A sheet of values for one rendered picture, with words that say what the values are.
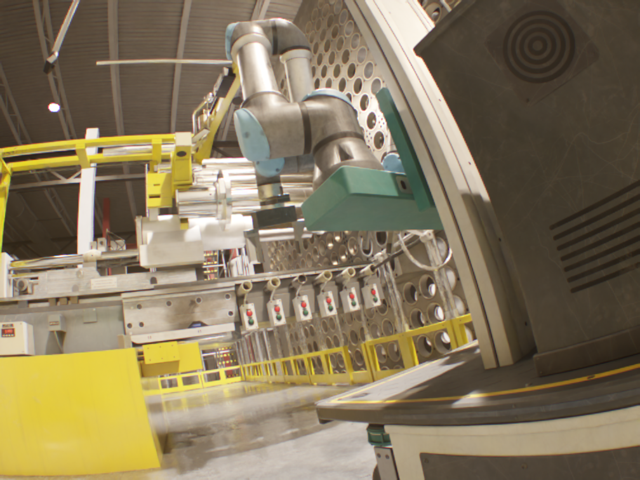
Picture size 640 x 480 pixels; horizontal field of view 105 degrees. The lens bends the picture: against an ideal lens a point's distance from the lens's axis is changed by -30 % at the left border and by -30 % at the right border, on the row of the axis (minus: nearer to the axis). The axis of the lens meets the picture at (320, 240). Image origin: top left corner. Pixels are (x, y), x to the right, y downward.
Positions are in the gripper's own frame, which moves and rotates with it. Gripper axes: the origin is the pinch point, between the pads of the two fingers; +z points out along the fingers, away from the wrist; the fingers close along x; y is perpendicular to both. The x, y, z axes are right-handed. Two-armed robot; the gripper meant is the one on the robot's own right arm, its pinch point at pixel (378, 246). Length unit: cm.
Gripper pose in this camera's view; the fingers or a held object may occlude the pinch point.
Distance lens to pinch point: 130.3
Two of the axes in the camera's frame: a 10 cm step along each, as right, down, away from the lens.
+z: -1.3, 9.9, -0.7
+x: 7.8, 1.4, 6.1
